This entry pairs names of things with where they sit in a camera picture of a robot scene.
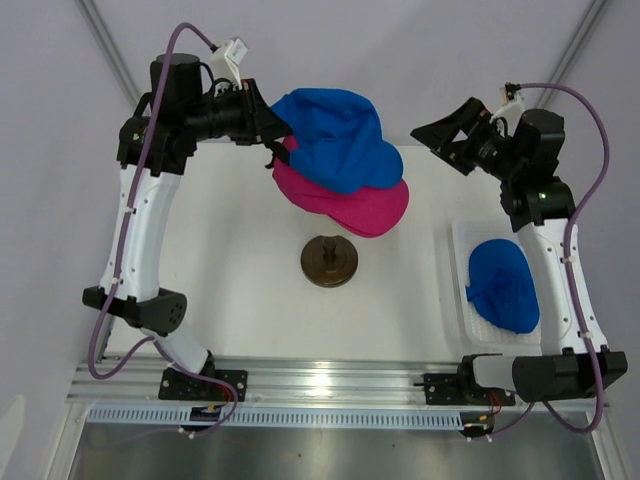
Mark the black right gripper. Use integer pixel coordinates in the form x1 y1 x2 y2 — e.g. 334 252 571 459
412 98 525 183

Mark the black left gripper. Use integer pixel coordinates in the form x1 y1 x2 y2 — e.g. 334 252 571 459
184 79 292 146

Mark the blue cap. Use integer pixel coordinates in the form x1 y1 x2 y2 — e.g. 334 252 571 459
271 87 404 194
465 239 540 335

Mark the magenta baseball cap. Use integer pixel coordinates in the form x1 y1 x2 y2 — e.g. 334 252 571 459
336 220 396 238

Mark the brown wooden round stand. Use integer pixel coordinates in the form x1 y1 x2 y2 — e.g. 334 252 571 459
300 235 359 288

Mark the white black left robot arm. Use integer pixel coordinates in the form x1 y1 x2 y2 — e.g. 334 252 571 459
82 50 291 401

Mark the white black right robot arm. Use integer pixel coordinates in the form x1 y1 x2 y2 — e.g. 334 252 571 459
411 97 628 404

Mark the white plastic perforated basket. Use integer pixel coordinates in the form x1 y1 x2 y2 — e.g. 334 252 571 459
451 216 541 355

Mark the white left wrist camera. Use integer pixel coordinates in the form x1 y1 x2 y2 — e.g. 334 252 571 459
208 37 249 88

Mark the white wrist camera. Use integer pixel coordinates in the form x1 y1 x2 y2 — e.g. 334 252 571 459
208 37 249 88
491 83 526 129

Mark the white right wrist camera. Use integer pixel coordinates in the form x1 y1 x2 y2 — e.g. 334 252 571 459
491 83 526 129

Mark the right aluminium frame post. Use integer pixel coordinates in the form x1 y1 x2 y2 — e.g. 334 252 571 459
507 0 614 159

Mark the aluminium frame post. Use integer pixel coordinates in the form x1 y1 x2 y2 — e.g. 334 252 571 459
507 0 614 159
75 0 143 109

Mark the left aluminium frame post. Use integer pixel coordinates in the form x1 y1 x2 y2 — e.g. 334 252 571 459
75 0 143 109

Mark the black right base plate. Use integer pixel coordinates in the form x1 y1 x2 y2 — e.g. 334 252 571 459
413 373 516 407

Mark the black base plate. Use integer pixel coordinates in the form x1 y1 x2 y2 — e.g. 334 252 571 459
413 373 516 407
158 368 249 402

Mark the aluminium mounting rail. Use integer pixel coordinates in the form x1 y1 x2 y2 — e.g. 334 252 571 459
67 355 611 412

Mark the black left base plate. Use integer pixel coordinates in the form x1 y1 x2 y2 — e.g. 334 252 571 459
158 368 249 402

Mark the white slotted cable duct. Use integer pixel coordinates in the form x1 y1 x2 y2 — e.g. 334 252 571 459
86 404 464 431

